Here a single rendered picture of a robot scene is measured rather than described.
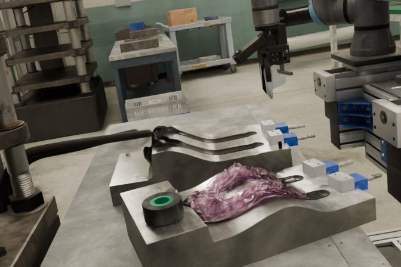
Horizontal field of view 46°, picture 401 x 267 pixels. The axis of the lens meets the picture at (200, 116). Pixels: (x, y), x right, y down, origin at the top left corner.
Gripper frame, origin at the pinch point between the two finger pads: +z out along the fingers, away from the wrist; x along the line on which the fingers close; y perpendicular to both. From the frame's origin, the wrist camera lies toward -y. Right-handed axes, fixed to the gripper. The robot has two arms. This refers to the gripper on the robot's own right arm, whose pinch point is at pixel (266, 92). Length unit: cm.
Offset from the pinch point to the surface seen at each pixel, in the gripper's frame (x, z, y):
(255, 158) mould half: -17.7, 13.4, -7.8
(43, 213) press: -12, 23, -69
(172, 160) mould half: -17.7, 10.2, -29.9
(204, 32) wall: 637, 36, 18
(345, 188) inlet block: -40.9, 14.7, 8.4
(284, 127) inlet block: -2.1, 11.0, 3.9
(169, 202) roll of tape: -52, 6, -30
